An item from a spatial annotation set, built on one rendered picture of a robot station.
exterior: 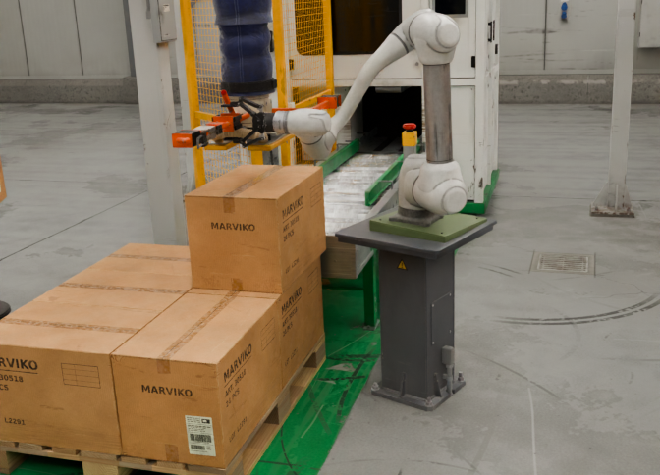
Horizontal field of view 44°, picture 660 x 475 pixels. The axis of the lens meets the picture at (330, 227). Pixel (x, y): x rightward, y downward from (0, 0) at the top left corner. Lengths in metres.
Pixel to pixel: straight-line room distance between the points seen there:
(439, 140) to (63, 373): 1.61
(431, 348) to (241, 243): 0.91
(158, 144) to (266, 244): 1.75
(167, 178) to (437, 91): 2.23
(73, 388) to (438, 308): 1.48
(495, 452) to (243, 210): 1.35
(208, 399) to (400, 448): 0.84
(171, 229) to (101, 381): 2.09
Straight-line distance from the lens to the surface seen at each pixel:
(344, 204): 4.61
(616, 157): 6.47
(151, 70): 4.82
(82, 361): 3.02
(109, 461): 3.17
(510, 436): 3.40
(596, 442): 3.42
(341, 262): 3.86
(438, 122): 3.11
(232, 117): 3.18
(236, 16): 3.33
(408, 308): 3.45
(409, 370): 3.56
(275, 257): 3.27
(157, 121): 4.85
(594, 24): 12.35
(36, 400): 3.21
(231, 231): 3.31
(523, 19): 12.39
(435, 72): 3.08
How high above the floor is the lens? 1.72
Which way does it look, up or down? 16 degrees down
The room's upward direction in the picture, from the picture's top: 2 degrees counter-clockwise
